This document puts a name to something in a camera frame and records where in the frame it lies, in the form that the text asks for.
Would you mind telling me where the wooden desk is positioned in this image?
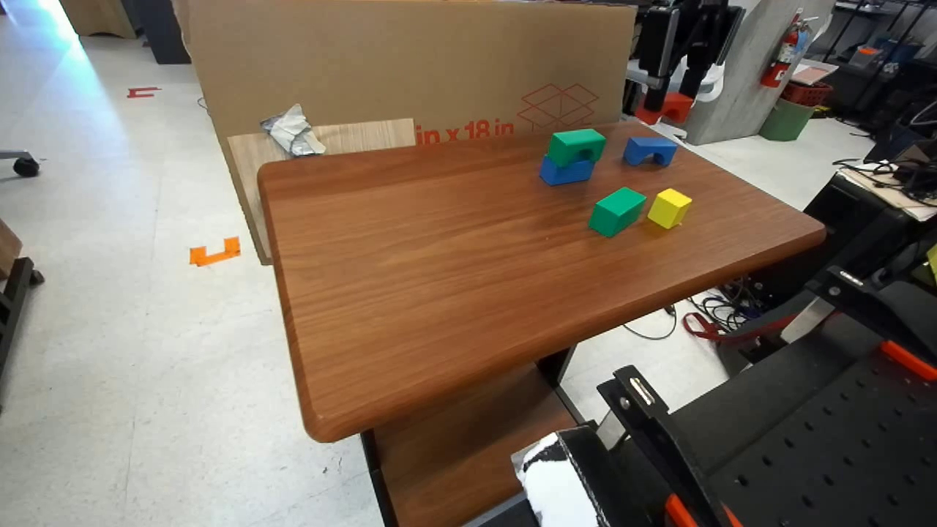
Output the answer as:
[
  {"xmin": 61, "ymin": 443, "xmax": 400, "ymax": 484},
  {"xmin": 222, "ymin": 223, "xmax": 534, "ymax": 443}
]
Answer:
[{"xmin": 258, "ymin": 134, "xmax": 826, "ymax": 527}]

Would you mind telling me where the crumpled white cloth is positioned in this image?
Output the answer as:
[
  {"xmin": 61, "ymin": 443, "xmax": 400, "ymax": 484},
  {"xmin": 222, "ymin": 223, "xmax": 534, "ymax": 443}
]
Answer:
[{"xmin": 260, "ymin": 103, "xmax": 325, "ymax": 159}]

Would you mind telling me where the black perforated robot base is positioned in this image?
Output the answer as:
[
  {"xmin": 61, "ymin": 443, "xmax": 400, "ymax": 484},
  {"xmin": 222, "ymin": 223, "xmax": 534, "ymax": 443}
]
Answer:
[{"xmin": 602, "ymin": 280, "xmax": 937, "ymax": 527}]

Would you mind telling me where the large cardboard box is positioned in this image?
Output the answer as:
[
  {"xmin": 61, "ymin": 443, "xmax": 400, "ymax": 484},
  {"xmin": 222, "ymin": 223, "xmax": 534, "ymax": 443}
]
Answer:
[{"xmin": 174, "ymin": 0, "xmax": 635, "ymax": 143}]

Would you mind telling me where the red fire extinguisher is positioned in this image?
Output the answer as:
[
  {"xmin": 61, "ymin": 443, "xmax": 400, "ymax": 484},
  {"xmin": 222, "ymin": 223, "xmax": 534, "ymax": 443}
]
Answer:
[{"xmin": 761, "ymin": 15, "xmax": 812, "ymax": 87}]

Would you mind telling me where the green rectangular block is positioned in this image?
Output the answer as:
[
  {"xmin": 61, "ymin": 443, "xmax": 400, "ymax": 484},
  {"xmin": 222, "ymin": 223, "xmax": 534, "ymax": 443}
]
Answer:
[{"xmin": 590, "ymin": 187, "xmax": 648, "ymax": 238}]

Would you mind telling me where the blue block under green arch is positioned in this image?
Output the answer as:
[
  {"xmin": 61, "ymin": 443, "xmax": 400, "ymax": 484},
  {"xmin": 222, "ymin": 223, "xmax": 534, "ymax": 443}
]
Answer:
[{"xmin": 539, "ymin": 159, "xmax": 594, "ymax": 187}]

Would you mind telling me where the yellow cube block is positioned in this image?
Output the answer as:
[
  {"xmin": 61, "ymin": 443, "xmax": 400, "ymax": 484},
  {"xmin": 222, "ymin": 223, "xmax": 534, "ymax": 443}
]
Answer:
[{"xmin": 648, "ymin": 187, "xmax": 691, "ymax": 228}]

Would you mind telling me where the orange floor tape marker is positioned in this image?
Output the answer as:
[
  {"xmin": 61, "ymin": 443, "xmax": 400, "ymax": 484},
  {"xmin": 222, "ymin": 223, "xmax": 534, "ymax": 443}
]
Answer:
[{"xmin": 189, "ymin": 238, "xmax": 240, "ymax": 267}]

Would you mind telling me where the green bucket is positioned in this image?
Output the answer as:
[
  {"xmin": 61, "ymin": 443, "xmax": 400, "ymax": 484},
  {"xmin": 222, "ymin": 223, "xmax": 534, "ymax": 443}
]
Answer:
[{"xmin": 760, "ymin": 99, "xmax": 812, "ymax": 141}]

